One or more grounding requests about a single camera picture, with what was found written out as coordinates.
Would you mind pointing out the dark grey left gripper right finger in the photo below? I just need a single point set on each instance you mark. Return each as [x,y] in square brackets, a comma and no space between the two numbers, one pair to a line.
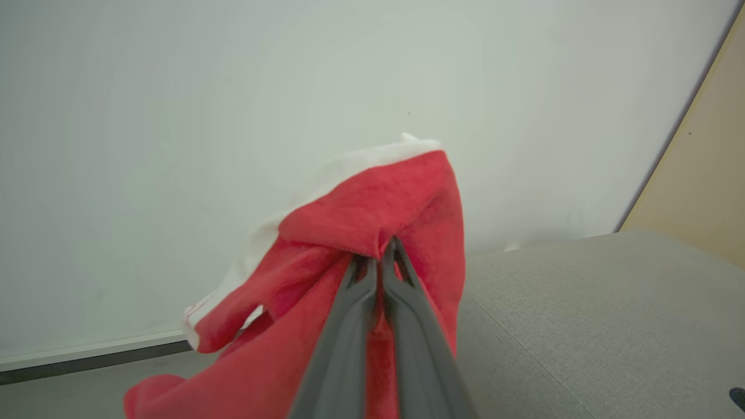
[419,361]

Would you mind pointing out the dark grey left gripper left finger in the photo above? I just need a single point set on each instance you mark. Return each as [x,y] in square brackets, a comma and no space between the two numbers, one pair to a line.
[343,349]

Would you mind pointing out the red and white garment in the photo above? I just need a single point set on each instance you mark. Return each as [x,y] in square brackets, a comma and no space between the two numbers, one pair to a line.
[372,198]

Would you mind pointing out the grey fabric sofa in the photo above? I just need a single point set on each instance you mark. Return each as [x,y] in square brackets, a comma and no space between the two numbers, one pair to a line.
[582,326]

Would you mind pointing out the white and black baseboard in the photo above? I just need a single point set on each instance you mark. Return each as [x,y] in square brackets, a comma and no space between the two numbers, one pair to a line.
[87,358]

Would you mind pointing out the small dark object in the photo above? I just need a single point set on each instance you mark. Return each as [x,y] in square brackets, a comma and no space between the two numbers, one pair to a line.
[738,398]

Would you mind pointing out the beige wall panel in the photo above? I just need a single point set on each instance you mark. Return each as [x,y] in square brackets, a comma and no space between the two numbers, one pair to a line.
[704,192]

